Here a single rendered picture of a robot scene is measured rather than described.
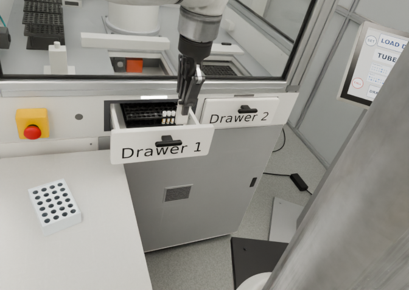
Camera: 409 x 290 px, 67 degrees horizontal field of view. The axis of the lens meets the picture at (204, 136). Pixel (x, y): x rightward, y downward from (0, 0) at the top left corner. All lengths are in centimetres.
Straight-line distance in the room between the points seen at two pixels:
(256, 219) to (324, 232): 168
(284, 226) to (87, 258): 136
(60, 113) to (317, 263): 80
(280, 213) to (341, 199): 175
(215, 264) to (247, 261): 90
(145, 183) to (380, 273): 102
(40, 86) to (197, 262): 115
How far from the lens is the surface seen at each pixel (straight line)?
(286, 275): 32
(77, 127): 98
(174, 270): 164
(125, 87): 91
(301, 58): 112
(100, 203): 87
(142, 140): 84
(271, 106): 114
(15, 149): 103
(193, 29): 66
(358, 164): 23
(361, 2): 244
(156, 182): 120
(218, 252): 173
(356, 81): 129
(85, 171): 95
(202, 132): 88
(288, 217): 199
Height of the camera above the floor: 143
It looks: 37 degrees down
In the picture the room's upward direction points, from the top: 14 degrees clockwise
